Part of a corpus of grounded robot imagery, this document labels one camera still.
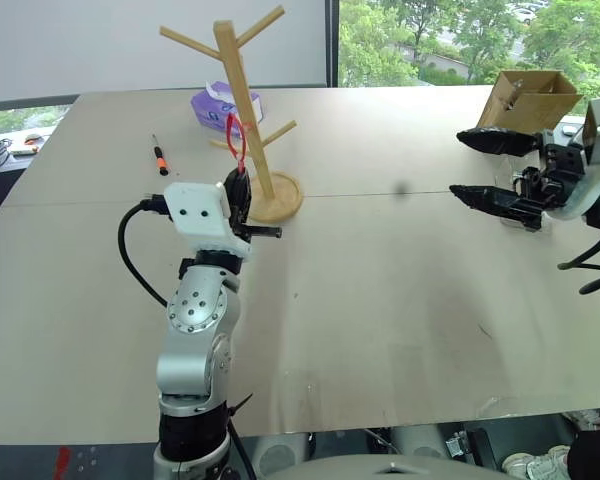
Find purple tissue pack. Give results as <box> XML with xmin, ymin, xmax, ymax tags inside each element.
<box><xmin>189</xmin><ymin>80</ymin><xmax>269</xmax><ymax>139</ymax></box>

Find brown cardboard box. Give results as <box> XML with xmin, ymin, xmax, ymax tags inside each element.
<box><xmin>476</xmin><ymin>69</ymin><xmax>585</xmax><ymax>147</ymax></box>

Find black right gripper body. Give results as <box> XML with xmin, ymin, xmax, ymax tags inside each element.
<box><xmin>511</xmin><ymin>128</ymin><xmax>590</xmax><ymax>213</ymax></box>

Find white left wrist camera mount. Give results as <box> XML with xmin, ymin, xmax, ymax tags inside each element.
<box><xmin>163</xmin><ymin>181</ymin><xmax>255</xmax><ymax>262</ymax></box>

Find orange and black screwdriver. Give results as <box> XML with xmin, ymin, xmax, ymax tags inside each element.
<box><xmin>151</xmin><ymin>133</ymin><xmax>171</xmax><ymax>178</ymax></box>

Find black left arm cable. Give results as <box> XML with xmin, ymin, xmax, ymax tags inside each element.
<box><xmin>117</xmin><ymin>196</ymin><xmax>182</xmax><ymax>309</ymax></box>

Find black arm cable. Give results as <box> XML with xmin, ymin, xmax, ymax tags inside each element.
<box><xmin>557</xmin><ymin>219</ymin><xmax>600</xmax><ymax>296</ymax></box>
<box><xmin>117</xmin><ymin>196</ymin><xmax>182</xmax><ymax>309</ymax></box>

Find black window frame post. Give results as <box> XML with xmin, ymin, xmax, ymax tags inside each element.
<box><xmin>324</xmin><ymin>0</ymin><xmax>341</xmax><ymax>89</ymax></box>

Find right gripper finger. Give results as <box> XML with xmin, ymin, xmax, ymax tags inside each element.
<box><xmin>448</xmin><ymin>184</ymin><xmax>547</xmax><ymax>233</ymax></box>
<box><xmin>455</xmin><ymin>126</ymin><xmax>545</xmax><ymax>158</ymax></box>

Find orange and white small tool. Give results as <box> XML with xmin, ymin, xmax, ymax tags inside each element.
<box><xmin>9</xmin><ymin>133</ymin><xmax>46</xmax><ymax>155</ymax></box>

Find red keychain strap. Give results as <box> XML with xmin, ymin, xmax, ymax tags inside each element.
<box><xmin>224</xmin><ymin>111</ymin><xmax>254</xmax><ymax>174</ymax></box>

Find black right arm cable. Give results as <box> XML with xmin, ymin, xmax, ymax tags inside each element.
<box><xmin>557</xmin><ymin>219</ymin><xmax>600</xmax><ymax>296</ymax></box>

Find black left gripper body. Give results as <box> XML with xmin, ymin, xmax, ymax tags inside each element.
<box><xmin>223</xmin><ymin>192</ymin><xmax>284</xmax><ymax>242</ymax></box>

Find grey rounded robot body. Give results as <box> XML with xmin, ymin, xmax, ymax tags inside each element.
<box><xmin>253</xmin><ymin>423</ymin><xmax>524</xmax><ymax>480</ymax></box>

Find white sneakers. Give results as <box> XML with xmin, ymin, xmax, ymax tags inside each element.
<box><xmin>501</xmin><ymin>443</ymin><xmax>572</xmax><ymax>480</ymax></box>

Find wooden tree stand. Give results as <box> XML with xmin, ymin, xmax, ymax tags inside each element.
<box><xmin>159</xmin><ymin>4</ymin><xmax>304</xmax><ymax>224</ymax></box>

